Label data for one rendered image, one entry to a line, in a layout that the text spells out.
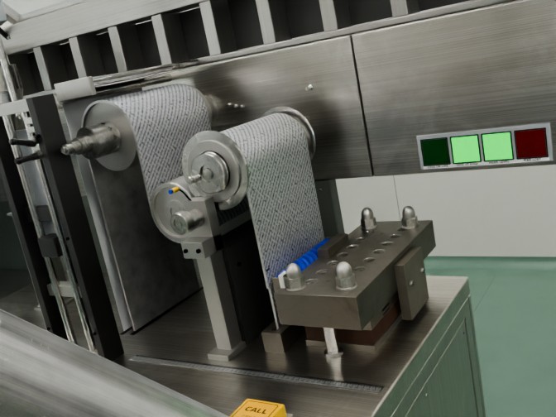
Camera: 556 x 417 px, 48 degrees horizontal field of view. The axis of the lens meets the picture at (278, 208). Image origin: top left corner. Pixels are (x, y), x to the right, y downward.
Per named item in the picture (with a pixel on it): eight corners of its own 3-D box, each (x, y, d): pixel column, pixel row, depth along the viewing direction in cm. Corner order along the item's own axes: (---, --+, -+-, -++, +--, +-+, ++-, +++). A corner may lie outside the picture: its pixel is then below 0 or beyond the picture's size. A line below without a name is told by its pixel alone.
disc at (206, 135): (191, 211, 120) (174, 135, 116) (193, 210, 120) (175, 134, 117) (255, 208, 112) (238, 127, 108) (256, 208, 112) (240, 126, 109)
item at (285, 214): (266, 288, 117) (246, 192, 112) (323, 244, 136) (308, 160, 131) (269, 289, 116) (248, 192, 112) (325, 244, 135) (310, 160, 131)
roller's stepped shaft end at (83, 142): (59, 160, 118) (55, 142, 117) (83, 152, 123) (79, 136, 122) (70, 158, 116) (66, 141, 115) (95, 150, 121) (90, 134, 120)
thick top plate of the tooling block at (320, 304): (280, 324, 112) (273, 293, 111) (368, 246, 145) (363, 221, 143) (361, 330, 104) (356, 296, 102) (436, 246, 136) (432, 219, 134)
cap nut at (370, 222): (358, 229, 138) (355, 210, 137) (365, 224, 141) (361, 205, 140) (373, 229, 136) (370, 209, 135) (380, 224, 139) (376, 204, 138)
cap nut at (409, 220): (399, 229, 133) (395, 208, 132) (405, 223, 136) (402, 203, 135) (415, 228, 131) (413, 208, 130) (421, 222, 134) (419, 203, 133)
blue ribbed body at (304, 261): (274, 291, 117) (270, 274, 117) (326, 251, 135) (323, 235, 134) (289, 292, 116) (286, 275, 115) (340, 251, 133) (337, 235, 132)
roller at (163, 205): (158, 242, 127) (144, 184, 124) (230, 204, 147) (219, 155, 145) (204, 242, 120) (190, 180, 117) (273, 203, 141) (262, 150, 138)
